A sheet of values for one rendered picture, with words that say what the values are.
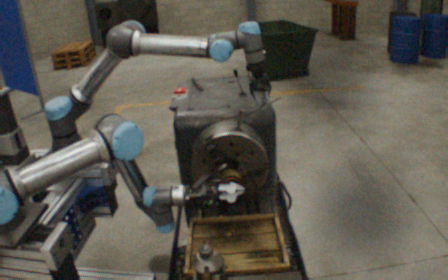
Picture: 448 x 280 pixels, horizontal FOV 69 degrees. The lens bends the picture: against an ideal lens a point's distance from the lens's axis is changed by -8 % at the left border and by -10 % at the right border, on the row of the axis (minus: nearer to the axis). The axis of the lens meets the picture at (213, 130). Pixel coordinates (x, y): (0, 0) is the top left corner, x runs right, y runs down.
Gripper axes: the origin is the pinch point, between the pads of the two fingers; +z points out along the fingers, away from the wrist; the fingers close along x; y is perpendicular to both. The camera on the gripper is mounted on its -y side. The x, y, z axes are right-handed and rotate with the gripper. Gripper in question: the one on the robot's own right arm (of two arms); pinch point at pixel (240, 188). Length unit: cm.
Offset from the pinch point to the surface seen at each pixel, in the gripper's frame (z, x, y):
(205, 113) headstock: -12.7, 16.6, -34.2
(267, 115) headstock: 13.7, 14.6, -32.2
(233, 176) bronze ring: -2.4, 3.4, -3.4
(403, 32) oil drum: 340, -49, -542
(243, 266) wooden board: -0.8, -19.2, 20.1
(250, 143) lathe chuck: 5.0, 10.5, -15.1
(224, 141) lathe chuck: -5.0, 12.2, -15.0
